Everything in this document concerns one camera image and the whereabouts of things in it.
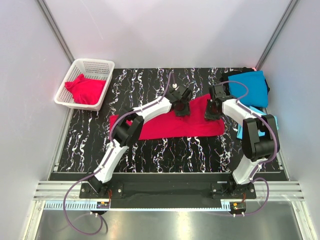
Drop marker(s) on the aluminium corner post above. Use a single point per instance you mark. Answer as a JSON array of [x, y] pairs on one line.
[[45, 10], [276, 33]]

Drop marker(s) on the red t shirt in basket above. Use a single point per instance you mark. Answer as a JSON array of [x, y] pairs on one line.
[[84, 90]]

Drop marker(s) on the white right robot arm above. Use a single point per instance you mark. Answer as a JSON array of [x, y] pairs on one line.
[[260, 141]]

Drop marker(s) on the right aluminium corner post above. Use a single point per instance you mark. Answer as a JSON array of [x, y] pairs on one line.
[[276, 33]]

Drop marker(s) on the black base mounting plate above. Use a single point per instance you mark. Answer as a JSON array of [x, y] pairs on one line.
[[137, 203]]

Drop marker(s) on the folded teal t shirt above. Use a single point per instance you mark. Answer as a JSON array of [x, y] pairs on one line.
[[252, 85]]

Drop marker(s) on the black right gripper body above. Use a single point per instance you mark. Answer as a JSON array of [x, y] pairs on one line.
[[209, 107]]

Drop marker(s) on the red t shirt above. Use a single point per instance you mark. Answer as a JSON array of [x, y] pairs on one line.
[[160, 124], [84, 90]]

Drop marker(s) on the aluminium frame rail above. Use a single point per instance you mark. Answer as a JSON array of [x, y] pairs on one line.
[[273, 191]]

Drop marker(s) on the white plastic basket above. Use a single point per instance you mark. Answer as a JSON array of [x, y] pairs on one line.
[[91, 68]]

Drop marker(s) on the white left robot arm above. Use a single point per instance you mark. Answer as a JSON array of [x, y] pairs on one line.
[[128, 126]]

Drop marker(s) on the left aluminium corner post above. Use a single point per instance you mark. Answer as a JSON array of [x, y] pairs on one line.
[[45, 10]]

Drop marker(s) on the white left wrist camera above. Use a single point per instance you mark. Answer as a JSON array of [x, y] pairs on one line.
[[175, 86]]

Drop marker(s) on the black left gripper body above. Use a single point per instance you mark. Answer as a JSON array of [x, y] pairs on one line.
[[184, 104]]

